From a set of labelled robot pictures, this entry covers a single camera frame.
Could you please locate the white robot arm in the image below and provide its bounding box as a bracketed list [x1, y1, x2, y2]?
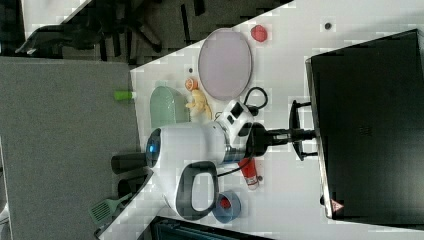
[145, 100, 316, 220]

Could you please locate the black toaster oven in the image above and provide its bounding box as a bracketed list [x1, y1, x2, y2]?
[305, 29, 424, 229]

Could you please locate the blue bowl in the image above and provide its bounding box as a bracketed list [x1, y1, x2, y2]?
[212, 191, 241, 224]

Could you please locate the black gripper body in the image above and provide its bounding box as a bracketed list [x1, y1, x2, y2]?
[245, 123, 289, 157]

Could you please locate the red toy ketchup bottle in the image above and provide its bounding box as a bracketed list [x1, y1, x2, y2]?
[238, 158, 259, 190]

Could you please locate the black office chair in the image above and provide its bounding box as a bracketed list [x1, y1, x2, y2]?
[14, 0, 208, 64]

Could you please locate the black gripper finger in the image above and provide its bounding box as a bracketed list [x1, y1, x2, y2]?
[289, 129, 316, 141]

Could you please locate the green marker pen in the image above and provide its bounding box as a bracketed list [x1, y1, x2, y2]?
[114, 91, 137, 101]

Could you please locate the black cylinder holder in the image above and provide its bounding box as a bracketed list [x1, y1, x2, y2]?
[118, 175, 150, 198]

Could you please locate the black cylinder cup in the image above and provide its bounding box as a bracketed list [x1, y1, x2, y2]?
[111, 152, 147, 174]

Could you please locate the lilac round plate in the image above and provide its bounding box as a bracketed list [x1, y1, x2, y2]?
[198, 28, 252, 101]

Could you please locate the green perforated colander basket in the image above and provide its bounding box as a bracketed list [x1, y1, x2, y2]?
[150, 86, 190, 128]

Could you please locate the small red toy fruit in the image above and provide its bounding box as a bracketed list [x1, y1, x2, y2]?
[220, 198, 231, 209]

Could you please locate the toy orange half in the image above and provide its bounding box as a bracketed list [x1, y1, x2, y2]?
[185, 78, 199, 91]

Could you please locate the red toy strawberry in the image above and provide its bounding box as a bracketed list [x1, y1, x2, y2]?
[250, 25, 268, 42]

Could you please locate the green slotted spatula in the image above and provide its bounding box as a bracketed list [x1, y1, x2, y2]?
[88, 193, 132, 224]

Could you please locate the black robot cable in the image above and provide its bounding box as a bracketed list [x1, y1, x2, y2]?
[214, 86, 269, 178]

